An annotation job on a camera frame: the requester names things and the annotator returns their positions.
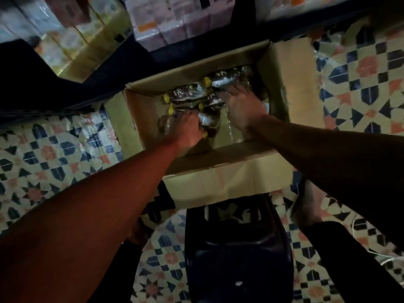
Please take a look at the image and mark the brown cardboard box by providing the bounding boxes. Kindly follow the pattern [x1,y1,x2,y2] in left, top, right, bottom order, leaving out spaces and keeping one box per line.
[104,37,327,210]

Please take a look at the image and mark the tissue packs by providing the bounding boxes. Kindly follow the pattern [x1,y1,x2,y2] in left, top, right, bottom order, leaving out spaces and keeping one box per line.
[34,0,135,83]

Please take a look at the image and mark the person's left forearm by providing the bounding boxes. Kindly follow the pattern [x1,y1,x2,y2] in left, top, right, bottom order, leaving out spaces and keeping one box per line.
[0,138,185,303]

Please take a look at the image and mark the stack of pink white boxes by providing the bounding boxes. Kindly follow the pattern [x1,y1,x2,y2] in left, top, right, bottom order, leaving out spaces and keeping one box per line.
[122,0,237,52]

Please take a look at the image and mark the person's right forearm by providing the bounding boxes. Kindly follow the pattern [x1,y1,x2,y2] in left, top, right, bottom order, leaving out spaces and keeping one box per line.
[252,115,404,245]

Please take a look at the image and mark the person's left hand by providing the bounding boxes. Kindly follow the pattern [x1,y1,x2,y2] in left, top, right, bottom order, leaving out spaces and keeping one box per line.
[165,110,207,156]

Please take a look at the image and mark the black plastic stool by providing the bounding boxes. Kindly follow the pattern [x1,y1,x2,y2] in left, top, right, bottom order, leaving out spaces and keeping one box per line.
[184,195,295,303]

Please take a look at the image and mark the black metal shelf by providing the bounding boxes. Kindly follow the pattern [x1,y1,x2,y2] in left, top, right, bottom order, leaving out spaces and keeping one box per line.
[0,0,380,131]

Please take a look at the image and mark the person's right hand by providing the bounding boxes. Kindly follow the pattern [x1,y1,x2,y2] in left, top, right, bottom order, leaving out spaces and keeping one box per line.
[217,85,271,134]

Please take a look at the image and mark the person's right foot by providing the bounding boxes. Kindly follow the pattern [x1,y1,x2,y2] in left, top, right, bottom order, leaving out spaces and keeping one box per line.
[293,180,324,229]

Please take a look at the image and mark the pile of bottles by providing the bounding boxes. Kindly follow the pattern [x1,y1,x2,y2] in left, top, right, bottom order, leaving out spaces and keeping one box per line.
[158,65,261,140]

